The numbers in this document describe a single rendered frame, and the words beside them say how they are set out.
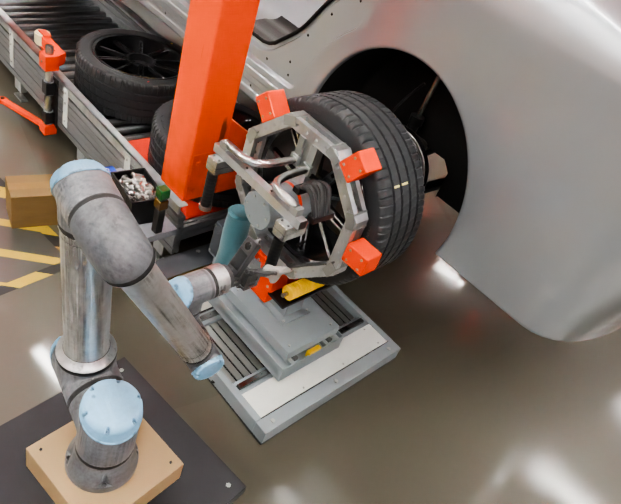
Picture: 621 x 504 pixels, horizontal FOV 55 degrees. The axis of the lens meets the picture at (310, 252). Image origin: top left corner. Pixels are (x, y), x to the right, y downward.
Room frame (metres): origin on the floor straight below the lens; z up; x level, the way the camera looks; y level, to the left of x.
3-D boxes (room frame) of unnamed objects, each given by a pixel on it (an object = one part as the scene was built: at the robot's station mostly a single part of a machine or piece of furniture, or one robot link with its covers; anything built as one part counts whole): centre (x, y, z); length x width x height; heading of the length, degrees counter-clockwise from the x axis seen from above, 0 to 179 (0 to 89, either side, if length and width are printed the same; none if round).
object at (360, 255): (1.50, -0.16, 0.85); 0.09 x 0.08 x 0.07; 56
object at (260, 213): (1.61, 0.15, 0.85); 0.21 x 0.14 x 0.14; 146
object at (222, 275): (1.20, 0.21, 0.81); 0.10 x 0.05 x 0.09; 56
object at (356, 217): (1.66, 0.11, 0.85); 0.54 x 0.07 x 0.54; 56
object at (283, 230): (1.40, 0.08, 0.93); 0.09 x 0.05 x 0.05; 146
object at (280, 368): (1.82, 0.04, 0.13); 0.50 x 0.36 x 0.10; 56
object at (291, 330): (1.81, 0.02, 0.32); 0.40 x 0.30 x 0.28; 56
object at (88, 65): (2.92, 1.24, 0.39); 0.66 x 0.66 x 0.24
